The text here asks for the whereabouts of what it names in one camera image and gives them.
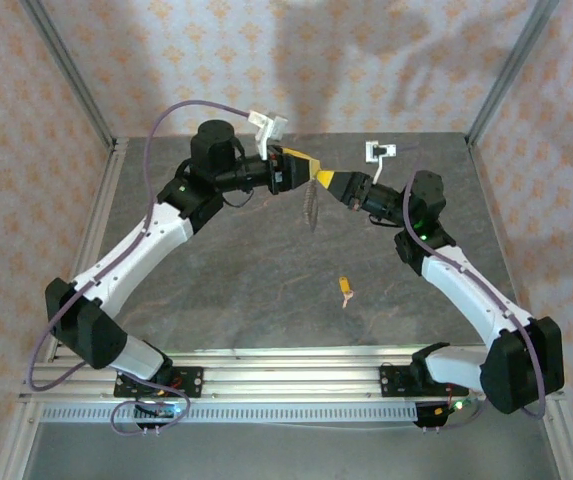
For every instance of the aluminium corner post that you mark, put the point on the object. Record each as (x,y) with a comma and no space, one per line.
(68,70)
(511,70)

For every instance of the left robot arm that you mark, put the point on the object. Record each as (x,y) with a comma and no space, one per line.
(131,260)

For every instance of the aluminium frame leg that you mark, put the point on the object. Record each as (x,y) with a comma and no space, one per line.
(560,440)
(18,440)

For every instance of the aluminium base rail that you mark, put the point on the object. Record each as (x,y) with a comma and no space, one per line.
(291,380)

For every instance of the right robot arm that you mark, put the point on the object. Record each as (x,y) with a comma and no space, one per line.
(471,295)

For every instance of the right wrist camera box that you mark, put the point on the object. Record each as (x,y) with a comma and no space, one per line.
(381,152)

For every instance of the aluminium side rail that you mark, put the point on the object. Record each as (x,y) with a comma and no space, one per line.
(111,175)

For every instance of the small LED circuit board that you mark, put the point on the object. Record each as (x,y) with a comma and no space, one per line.
(456,406)
(163,411)

